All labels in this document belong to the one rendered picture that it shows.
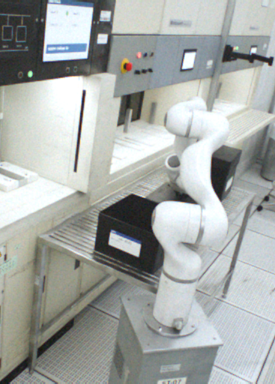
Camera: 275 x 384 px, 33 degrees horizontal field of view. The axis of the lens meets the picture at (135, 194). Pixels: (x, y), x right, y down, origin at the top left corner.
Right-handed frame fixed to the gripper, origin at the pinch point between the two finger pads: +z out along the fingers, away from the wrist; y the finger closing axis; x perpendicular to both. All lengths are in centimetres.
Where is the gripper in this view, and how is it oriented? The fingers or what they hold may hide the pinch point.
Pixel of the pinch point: (182, 193)
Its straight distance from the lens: 229.1
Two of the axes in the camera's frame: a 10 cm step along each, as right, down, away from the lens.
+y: -8.9, -3.0, 3.4
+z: 1.9, 4.3, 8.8
